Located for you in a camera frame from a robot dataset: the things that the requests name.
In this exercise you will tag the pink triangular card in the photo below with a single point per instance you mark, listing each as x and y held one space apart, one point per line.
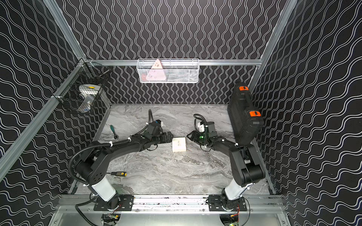
156 73

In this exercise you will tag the yellow black screwdriver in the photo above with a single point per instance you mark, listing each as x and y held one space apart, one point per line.
119 173

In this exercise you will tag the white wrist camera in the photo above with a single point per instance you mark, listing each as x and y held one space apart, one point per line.
159 122
201 127

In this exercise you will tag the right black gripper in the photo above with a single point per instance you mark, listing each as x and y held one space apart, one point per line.
194 136

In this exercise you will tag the white wire wall basket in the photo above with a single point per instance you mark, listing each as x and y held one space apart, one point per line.
176 70

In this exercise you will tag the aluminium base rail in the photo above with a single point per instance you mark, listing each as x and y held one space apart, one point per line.
199 204

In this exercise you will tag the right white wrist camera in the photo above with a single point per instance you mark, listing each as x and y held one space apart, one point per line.
201 127

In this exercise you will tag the black plastic tool case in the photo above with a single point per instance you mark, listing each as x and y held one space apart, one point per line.
246 120

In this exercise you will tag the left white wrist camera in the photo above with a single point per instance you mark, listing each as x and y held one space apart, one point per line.
159 122

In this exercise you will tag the white jewelry box sleeve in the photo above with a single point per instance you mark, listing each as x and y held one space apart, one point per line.
179 144

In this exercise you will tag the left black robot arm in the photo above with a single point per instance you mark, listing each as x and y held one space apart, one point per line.
89 166

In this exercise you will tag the green handled screwdriver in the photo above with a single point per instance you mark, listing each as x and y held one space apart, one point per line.
114 132

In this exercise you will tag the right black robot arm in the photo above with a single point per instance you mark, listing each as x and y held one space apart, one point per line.
245 162

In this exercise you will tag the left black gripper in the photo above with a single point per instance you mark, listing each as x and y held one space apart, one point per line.
163 138

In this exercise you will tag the black wire mesh basket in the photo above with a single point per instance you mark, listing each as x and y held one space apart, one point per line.
90 73

